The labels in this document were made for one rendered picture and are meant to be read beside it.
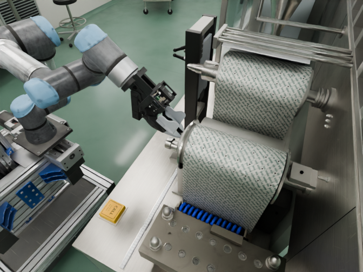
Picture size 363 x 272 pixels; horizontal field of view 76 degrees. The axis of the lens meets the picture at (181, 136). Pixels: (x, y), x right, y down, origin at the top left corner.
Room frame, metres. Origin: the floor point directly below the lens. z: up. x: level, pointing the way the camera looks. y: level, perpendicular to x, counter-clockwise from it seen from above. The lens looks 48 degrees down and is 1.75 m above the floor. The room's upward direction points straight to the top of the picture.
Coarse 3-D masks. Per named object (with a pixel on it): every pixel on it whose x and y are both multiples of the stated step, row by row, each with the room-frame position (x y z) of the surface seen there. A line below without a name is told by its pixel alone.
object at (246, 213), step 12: (192, 180) 0.35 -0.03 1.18; (192, 192) 0.35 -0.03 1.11; (204, 192) 0.33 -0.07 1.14; (216, 192) 0.32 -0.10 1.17; (192, 204) 0.35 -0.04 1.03; (204, 204) 0.33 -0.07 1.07; (216, 204) 0.32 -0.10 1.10; (228, 204) 0.30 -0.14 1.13; (240, 204) 0.29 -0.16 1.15; (252, 204) 0.28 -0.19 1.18; (228, 216) 0.30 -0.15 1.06; (240, 216) 0.28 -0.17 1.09; (252, 216) 0.27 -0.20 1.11; (252, 228) 0.26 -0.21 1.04
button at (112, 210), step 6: (108, 204) 0.40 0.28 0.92; (114, 204) 0.40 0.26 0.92; (120, 204) 0.40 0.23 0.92; (102, 210) 0.37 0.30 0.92; (108, 210) 0.37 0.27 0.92; (114, 210) 0.37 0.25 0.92; (120, 210) 0.37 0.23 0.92; (102, 216) 0.36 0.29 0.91; (108, 216) 0.35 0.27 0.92; (114, 216) 0.35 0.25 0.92; (114, 222) 0.33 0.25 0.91
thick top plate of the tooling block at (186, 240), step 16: (160, 224) 0.28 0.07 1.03; (176, 224) 0.28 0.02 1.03; (192, 224) 0.28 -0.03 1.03; (208, 224) 0.28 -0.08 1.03; (144, 240) 0.23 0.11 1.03; (160, 240) 0.23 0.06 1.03; (176, 240) 0.23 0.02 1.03; (192, 240) 0.23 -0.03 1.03; (208, 240) 0.23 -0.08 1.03; (224, 240) 0.23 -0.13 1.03; (144, 256) 0.20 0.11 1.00; (160, 256) 0.19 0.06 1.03; (176, 256) 0.19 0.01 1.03; (192, 256) 0.19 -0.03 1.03; (208, 256) 0.19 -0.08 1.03; (224, 256) 0.19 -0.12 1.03; (240, 256) 0.19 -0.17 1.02; (256, 256) 0.19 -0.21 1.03
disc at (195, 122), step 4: (196, 120) 0.46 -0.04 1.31; (192, 124) 0.43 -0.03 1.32; (196, 124) 0.46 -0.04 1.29; (188, 128) 0.41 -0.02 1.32; (188, 132) 0.41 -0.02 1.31; (184, 136) 0.39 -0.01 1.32; (184, 140) 0.39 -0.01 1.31; (180, 144) 0.38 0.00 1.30; (180, 148) 0.37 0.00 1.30; (180, 152) 0.37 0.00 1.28; (180, 156) 0.37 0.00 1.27; (180, 160) 0.37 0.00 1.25; (180, 164) 0.37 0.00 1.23; (180, 168) 0.37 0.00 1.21
